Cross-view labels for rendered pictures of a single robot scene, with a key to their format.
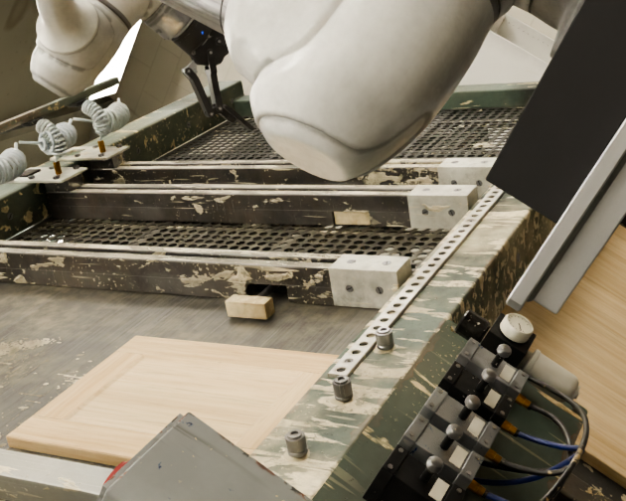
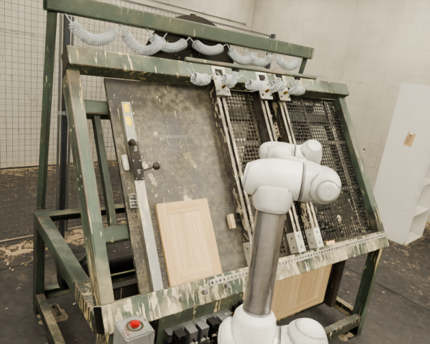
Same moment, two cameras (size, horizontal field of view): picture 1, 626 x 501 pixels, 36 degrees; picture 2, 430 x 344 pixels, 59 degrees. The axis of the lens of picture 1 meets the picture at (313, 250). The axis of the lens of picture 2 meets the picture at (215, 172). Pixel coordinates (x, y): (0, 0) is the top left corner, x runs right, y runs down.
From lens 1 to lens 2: 1.26 m
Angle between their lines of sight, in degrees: 32
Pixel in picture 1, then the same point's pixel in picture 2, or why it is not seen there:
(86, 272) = (225, 151)
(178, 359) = (202, 222)
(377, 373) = (215, 292)
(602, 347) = (280, 286)
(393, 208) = (289, 227)
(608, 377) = not seen: hidden behind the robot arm
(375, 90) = not seen: outside the picture
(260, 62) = (232, 328)
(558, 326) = not seen: hidden behind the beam
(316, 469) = (177, 308)
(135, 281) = (228, 171)
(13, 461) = (147, 223)
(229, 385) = (198, 247)
